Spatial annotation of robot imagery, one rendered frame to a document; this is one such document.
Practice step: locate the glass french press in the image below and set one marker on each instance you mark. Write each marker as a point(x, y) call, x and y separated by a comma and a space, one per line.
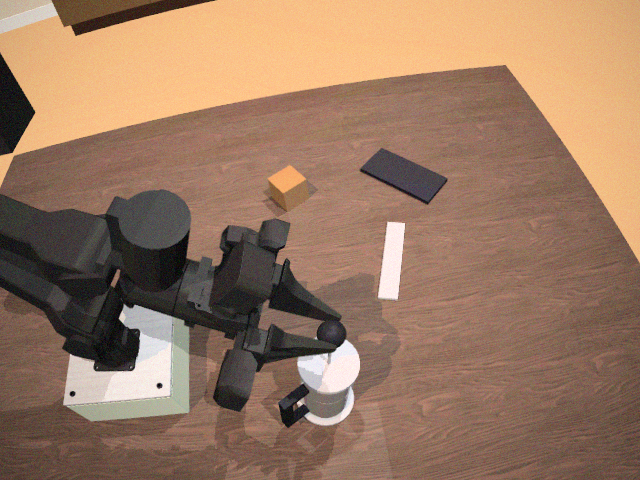
point(325, 396)

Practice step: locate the white flat bar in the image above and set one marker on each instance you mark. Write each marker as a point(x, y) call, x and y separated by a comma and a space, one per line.
point(389, 282)

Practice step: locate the orange cube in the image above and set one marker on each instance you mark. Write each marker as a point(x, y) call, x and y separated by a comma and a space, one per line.
point(288, 188)

